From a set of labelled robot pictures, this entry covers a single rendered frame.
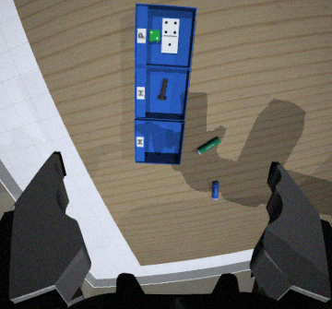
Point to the blue battery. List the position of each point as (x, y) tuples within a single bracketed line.
[(215, 190)]

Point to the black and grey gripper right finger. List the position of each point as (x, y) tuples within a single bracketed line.
[(292, 261)]

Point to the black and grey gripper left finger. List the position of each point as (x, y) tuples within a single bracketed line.
[(43, 256)]

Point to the white domino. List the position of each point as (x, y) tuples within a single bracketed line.
[(170, 31)]

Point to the green aa battery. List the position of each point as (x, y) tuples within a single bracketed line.
[(210, 144)]

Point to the blue three-compartment bin rack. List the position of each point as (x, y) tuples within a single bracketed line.
[(162, 142)]

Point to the green die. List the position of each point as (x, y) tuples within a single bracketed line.
[(154, 35)]

